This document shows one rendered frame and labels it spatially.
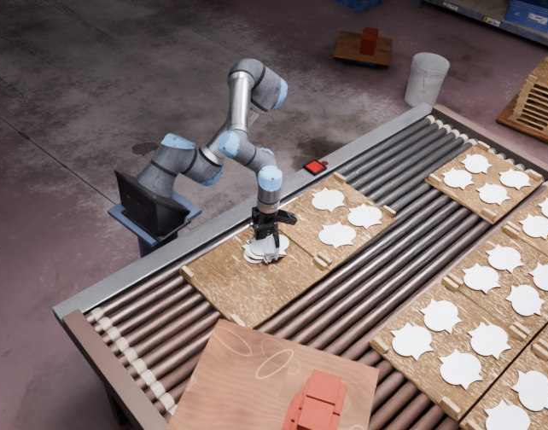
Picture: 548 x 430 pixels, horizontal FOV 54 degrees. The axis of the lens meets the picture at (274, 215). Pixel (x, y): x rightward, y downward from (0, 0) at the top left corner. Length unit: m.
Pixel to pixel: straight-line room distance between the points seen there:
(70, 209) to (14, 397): 1.25
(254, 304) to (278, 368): 0.32
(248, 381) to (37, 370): 1.56
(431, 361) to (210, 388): 0.71
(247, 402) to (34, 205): 2.46
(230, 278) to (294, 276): 0.23
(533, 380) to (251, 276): 0.97
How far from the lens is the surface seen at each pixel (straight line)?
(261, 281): 1.92
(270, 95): 2.06
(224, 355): 1.63
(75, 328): 1.84
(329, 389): 1.29
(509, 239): 2.33
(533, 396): 1.91
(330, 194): 2.25
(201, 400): 1.56
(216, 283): 1.91
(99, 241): 3.38
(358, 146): 2.59
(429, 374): 1.82
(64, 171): 3.92
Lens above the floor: 2.44
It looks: 44 degrees down
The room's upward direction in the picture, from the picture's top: 6 degrees clockwise
